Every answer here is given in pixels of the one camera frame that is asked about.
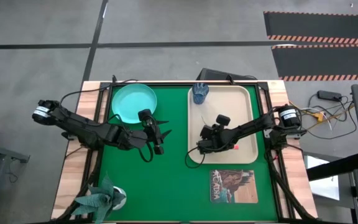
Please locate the green artificial plant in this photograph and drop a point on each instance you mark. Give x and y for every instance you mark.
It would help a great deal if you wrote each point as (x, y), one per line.
(99, 202)

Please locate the white plant pot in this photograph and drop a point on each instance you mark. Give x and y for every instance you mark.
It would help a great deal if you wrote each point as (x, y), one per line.
(122, 203)

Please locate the green table mat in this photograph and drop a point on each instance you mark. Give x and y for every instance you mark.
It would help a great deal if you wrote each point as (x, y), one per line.
(166, 193)

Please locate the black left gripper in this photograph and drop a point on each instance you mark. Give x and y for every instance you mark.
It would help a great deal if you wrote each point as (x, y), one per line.
(132, 140)

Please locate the Acadia park notebook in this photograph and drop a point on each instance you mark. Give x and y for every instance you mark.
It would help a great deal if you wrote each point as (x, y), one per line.
(235, 186)

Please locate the black hazard-striped floor mat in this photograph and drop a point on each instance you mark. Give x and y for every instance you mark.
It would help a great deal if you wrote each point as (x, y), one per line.
(315, 25)
(322, 60)

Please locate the white sheet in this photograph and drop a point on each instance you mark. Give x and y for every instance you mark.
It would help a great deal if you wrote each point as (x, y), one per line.
(322, 186)

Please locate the black power adapter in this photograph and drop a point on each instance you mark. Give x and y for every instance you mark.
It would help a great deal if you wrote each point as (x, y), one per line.
(329, 95)

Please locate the grey metal desk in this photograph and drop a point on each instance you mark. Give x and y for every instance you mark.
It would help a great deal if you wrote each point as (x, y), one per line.
(2, 152)

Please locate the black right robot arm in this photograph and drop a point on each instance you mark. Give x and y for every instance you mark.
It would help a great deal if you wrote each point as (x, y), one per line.
(253, 126)

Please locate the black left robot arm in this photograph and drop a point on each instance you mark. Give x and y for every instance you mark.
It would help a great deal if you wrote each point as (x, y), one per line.
(79, 129)

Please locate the black metal beam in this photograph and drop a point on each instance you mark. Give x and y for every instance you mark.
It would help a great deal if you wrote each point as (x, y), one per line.
(334, 168)

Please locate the black flat box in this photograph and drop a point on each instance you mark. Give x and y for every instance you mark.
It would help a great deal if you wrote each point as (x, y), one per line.
(213, 74)

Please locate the beige plastic tray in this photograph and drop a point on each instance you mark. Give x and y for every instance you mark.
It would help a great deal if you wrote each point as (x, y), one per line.
(228, 102)

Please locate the teal plastic plate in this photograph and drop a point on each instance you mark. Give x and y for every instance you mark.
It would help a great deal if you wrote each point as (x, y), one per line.
(132, 101)

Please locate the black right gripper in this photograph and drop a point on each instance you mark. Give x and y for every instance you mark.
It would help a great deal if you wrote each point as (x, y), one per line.
(213, 138)

